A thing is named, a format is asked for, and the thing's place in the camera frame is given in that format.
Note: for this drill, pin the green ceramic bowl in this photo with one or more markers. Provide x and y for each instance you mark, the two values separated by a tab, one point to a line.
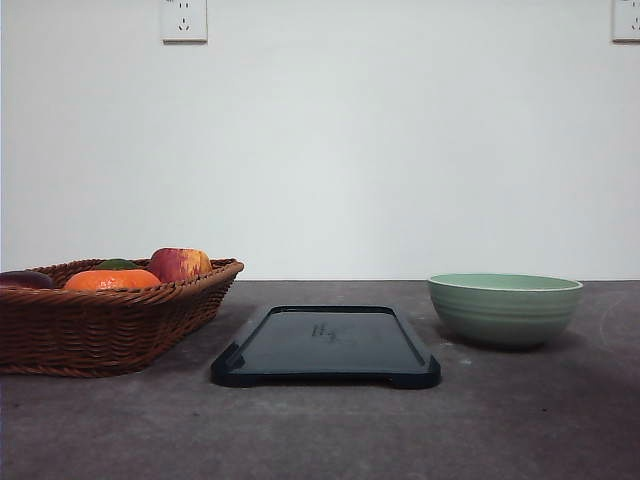
505	308

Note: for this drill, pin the brown wicker basket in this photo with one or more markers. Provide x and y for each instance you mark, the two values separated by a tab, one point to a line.
102	322

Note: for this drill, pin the dark rectangular tray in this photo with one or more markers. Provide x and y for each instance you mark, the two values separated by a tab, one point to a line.
297	343

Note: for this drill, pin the red yellow apple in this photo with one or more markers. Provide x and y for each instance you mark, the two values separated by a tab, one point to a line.
178	264

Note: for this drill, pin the dark green fruit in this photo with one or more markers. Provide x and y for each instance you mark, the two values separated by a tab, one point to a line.
116	264

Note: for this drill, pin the orange tangerine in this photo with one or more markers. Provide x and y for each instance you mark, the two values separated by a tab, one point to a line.
110	279

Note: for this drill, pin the dark purple fruit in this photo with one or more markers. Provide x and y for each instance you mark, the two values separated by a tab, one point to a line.
26	279

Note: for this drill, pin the white wall socket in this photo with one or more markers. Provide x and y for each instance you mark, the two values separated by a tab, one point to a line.
183	22
623	23

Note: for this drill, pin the white wall socket at right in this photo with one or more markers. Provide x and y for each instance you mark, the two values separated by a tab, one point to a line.
623	23

